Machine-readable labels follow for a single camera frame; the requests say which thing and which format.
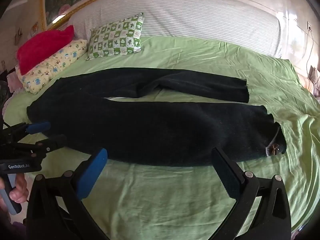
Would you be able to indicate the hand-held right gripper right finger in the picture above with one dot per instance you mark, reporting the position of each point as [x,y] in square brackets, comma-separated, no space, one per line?
[228,178]

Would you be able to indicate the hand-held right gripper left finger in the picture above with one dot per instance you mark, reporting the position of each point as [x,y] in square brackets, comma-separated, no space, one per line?
[92,176]

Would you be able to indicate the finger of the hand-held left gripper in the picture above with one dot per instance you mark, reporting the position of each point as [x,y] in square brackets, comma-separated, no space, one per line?
[38,127]
[56,142]

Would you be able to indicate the black pants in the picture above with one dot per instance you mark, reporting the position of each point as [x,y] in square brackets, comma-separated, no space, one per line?
[150,130]

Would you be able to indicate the person's left hand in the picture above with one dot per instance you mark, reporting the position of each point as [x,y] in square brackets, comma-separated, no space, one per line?
[21,192]

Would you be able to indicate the green bed sheet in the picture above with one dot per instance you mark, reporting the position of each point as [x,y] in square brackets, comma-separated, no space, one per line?
[175,195]

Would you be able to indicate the yellow cartoon print pillow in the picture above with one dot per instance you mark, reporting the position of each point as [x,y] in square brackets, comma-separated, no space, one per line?
[50,67]

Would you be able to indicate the red plush cushion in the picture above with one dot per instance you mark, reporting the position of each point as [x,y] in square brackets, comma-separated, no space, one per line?
[42,47]

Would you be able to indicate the green frog print pillow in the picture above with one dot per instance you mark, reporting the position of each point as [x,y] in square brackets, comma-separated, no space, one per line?
[117,37]

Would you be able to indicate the gold framed landscape painting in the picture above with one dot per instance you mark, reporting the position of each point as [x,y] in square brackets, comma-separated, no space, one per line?
[57,0]

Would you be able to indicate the white striped headboard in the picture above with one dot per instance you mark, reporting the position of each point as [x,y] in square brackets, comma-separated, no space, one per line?
[187,17]

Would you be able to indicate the white wall socket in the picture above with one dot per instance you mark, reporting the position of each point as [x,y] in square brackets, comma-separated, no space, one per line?
[310,26]

